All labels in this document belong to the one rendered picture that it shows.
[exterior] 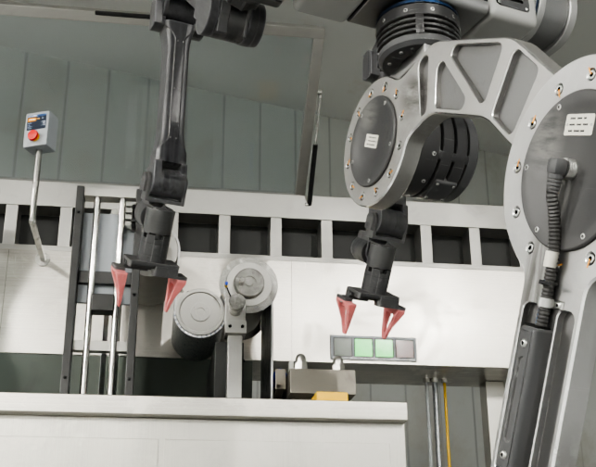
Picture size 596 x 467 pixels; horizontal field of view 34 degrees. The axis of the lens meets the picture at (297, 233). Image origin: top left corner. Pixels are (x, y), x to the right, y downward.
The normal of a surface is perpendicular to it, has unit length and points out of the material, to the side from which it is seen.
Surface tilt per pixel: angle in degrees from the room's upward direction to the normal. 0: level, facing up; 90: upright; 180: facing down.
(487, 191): 90
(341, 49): 180
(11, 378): 90
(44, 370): 90
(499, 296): 90
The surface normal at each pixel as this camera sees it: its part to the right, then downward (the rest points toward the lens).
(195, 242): 0.14, -0.36
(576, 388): 0.38, 0.09
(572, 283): -0.91, -0.15
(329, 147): 0.42, -0.33
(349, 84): 0.00, 0.93
